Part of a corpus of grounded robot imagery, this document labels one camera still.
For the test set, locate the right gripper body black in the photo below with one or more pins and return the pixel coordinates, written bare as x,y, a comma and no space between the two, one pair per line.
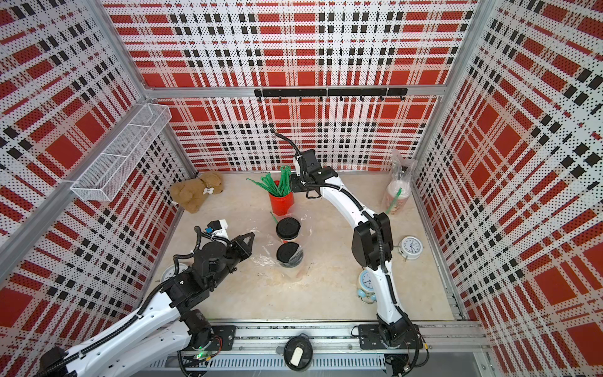
297,184

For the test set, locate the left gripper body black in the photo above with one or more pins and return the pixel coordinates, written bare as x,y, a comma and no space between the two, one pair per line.
231,261

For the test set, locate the black lid red cup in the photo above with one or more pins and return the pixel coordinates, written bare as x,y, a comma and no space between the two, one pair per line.
288,229

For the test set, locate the single green straw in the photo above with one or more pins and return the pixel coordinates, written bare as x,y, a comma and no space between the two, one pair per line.
392,200

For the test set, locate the clear plastic carrier bag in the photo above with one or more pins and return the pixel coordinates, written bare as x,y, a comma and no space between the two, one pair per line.
402,169

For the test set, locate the white lid milk tea cup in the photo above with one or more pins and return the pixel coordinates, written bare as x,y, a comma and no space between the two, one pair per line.
407,191

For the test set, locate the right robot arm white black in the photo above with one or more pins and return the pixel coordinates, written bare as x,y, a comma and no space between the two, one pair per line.
372,243

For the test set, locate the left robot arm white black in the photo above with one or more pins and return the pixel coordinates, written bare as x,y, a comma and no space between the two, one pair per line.
166,322

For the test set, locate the green straws bundle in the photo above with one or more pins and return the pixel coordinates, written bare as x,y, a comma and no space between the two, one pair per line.
265,182

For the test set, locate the red straw holder cup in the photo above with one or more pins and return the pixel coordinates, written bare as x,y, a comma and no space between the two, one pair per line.
281,198

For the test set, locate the white alarm clock left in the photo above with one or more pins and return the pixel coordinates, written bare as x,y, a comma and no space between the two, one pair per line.
171,272

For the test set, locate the white alarm clock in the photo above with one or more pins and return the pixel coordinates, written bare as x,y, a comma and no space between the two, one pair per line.
171,272
410,248

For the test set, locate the brown teddy bear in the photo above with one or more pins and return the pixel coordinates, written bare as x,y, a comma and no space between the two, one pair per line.
192,194

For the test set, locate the white alarm clock right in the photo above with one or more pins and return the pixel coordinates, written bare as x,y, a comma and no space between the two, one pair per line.
410,248

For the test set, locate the light blue alarm clock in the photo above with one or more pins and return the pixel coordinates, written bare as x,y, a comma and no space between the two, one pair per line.
365,290

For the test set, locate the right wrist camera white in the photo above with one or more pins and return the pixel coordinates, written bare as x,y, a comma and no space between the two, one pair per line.
298,166

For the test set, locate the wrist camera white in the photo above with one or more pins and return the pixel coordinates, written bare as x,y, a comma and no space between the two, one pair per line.
217,228
298,166

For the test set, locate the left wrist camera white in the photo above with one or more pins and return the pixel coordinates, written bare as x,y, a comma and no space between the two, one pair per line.
217,228

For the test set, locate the black hook rail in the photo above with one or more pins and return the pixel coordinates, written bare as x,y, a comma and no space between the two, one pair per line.
332,92

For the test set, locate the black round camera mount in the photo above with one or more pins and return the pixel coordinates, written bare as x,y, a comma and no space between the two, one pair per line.
298,353

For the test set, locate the white wire mesh basket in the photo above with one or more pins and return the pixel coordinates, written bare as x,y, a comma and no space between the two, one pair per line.
106,176

